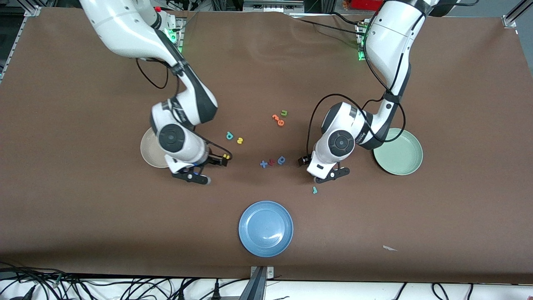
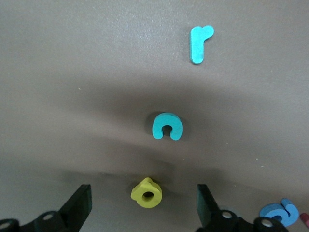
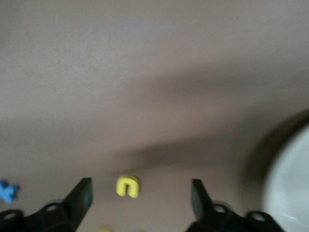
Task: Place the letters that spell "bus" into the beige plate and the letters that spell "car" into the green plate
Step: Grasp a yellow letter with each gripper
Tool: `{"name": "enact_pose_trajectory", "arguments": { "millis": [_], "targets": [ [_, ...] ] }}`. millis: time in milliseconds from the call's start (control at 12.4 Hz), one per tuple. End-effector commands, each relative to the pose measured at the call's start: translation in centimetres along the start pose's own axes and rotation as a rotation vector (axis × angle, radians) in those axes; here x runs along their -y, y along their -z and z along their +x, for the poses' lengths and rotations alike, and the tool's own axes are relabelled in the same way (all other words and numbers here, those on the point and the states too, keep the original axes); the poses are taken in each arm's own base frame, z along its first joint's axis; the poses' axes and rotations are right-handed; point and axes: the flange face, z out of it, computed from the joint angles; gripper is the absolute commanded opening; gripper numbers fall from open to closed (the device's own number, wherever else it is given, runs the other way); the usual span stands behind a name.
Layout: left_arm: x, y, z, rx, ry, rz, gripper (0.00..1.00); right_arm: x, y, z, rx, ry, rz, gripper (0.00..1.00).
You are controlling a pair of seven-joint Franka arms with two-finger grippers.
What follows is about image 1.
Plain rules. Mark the red box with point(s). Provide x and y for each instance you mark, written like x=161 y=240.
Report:
x=360 y=4

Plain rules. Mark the white torn paper scrap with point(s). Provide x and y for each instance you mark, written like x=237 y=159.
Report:
x=389 y=248

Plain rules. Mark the metal table edge bracket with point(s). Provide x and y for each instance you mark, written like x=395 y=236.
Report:
x=260 y=283

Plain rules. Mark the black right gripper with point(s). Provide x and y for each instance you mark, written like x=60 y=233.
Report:
x=215 y=160

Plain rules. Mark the blue foam letter a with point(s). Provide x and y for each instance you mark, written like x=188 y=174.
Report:
x=283 y=161

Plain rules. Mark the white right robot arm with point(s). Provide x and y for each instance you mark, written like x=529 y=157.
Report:
x=125 y=33

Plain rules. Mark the aluminium frame rail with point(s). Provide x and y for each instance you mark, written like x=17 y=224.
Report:
x=31 y=11
x=510 y=20

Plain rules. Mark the grey device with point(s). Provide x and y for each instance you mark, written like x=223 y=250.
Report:
x=272 y=6

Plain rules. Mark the green plate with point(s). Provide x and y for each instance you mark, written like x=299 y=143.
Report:
x=402 y=158

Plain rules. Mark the black power plug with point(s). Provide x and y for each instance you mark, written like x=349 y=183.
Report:
x=217 y=291

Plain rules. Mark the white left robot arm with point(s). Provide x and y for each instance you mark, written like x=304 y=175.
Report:
x=387 y=41

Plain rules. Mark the beige plate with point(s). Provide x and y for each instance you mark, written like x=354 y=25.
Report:
x=148 y=152

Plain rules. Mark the blue plate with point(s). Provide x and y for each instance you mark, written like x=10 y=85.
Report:
x=265 y=229

